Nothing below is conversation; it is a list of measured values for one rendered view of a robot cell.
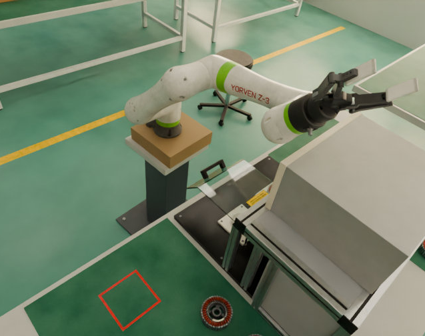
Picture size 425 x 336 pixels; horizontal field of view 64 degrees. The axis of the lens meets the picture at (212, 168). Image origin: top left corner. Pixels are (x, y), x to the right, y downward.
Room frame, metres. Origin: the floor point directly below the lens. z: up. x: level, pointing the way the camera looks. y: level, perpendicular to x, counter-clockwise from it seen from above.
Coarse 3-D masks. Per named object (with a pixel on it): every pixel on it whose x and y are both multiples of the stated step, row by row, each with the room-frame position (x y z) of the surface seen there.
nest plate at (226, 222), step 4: (224, 216) 0.91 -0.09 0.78; (228, 216) 0.91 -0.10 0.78; (220, 220) 0.88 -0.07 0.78; (224, 220) 0.89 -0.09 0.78; (228, 220) 0.89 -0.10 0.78; (232, 220) 0.89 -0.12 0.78; (220, 224) 0.87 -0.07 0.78; (224, 224) 0.87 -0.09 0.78; (228, 224) 0.87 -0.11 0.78; (224, 228) 0.85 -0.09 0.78; (228, 228) 0.85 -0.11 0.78; (228, 232) 0.83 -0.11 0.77; (244, 236) 0.82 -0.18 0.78; (240, 240) 0.80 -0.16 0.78; (244, 240) 0.80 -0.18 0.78; (248, 240) 0.81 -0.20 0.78; (240, 244) 0.79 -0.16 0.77
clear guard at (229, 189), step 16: (240, 160) 0.98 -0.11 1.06; (224, 176) 0.87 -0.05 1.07; (240, 176) 0.89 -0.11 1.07; (256, 176) 0.90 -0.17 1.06; (208, 192) 0.79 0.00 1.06; (224, 192) 0.80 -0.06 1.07; (240, 192) 0.81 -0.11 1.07; (256, 192) 0.82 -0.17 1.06; (224, 208) 0.73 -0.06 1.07; (240, 208) 0.74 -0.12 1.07
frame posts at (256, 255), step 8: (232, 224) 0.68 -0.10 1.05; (232, 232) 0.67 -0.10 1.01; (232, 240) 0.67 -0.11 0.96; (232, 248) 0.66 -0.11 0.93; (256, 248) 0.60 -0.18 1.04; (224, 256) 0.67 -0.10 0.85; (232, 256) 0.66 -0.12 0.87; (256, 256) 0.60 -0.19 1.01; (224, 264) 0.67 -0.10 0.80; (232, 264) 0.68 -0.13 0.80; (248, 264) 0.61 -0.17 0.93; (256, 264) 0.59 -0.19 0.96; (248, 272) 0.61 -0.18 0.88; (248, 280) 0.59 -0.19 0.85
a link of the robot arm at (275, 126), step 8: (288, 104) 0.79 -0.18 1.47; (272, 112) 0.80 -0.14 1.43; (280, 112) 0.78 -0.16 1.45; (264, 120) 0.79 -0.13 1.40; (272, 120) 0.78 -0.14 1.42; (280, 120) 0.76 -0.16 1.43; (288, 120) 0.74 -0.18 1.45; (264, 128) 0.78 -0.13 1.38; (272, 128) 0.76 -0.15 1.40; (280, 128) 0.75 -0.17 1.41; (288, 128) 0.74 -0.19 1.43; (272, 136) 0.76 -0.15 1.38; (280, 136) 0.75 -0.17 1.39; (288, 136) 0.75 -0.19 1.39; (296, 136) 0.76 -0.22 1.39
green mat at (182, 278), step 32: (160, 224) 0.84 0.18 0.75; (128, 256) 0.67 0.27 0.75; (160, 256) 0.69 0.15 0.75; (192, 256) 0.71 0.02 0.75; (64, 288) 0.50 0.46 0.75; (96, 288) 0.52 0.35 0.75; (128, 288) 0.54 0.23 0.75; (160, 288) 0.56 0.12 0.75; (192, 288) 0.58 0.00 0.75; (224, 288) 0.60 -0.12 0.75; (32, 320) 0.38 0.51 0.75; (64, 320) 0.40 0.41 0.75; (96, 320) 0.41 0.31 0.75; (128, 320) 0.43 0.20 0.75; (160, 320) 0.45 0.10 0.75; (192, 320) 0.46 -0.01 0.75; (256, 320) 0.50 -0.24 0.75
